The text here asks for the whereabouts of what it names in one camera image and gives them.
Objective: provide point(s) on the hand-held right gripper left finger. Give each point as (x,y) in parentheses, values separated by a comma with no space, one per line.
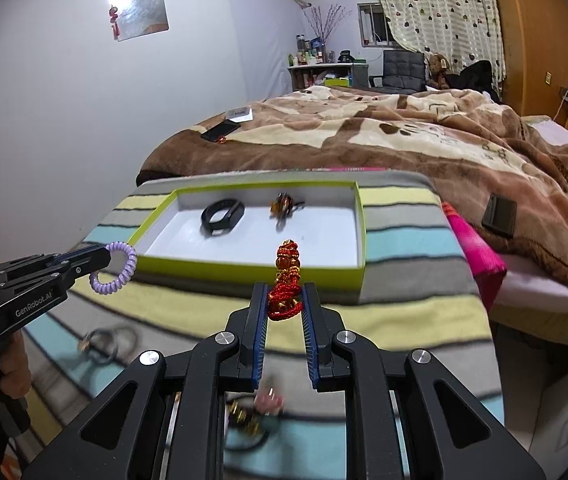
(259,335)

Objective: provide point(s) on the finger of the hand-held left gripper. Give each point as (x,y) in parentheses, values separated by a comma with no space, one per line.
(48,260)
(88,262)

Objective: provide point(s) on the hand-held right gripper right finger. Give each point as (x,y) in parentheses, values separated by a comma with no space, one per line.
(311,335)

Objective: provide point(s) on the green shallow box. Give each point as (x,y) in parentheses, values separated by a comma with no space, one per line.
(244,240)

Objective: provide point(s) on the black wristband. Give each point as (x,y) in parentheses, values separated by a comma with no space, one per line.
(207,222)

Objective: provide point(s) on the striped cloth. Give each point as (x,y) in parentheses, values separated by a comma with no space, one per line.
(404,240)

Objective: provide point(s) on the amber beaded charm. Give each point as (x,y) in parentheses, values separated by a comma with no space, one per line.
(282,203)

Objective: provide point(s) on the pink cloth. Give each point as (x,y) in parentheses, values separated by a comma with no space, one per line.
(479,255)

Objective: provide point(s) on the black smartphone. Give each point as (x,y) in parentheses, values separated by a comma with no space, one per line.
(219,131)

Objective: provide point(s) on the brown patterned blanket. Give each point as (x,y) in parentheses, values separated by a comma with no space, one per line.
(364,130)

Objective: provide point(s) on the white flat box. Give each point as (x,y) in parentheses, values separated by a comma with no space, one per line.
(240,114)

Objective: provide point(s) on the small black case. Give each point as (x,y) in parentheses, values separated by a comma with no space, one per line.
(499,214)

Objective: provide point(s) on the red hanging ornament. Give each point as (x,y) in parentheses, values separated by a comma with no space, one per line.
(113,12)

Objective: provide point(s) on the white cabinet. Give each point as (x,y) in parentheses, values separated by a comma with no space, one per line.
(554,410)

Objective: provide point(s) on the green and white box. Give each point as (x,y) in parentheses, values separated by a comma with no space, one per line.
(338,81)

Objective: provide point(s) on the cluttered desk shelf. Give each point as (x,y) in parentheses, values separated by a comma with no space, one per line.
(359,72)

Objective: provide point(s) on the group of bottles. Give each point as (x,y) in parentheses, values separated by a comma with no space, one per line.
(309,55)

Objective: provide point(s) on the black desk device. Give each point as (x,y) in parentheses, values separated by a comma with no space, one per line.
(346,56)

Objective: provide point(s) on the black office chair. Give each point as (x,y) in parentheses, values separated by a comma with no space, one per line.
(401,67)

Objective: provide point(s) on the brown teddy bear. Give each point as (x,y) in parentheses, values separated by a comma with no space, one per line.
(438,67)

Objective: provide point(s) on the black clothing pile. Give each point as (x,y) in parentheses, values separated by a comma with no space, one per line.
(474,77)

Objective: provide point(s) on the dried flower branches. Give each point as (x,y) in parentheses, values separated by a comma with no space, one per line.
(326,22)

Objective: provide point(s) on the window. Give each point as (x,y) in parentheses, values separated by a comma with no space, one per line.
(371,25)

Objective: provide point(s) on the patterned curtain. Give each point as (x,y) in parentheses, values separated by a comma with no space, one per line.
(434,5)

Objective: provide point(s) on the wooden wardrobe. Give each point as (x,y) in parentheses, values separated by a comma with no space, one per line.
(534,35)

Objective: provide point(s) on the shiny wall sheet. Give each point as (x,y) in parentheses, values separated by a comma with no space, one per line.
(143,15)

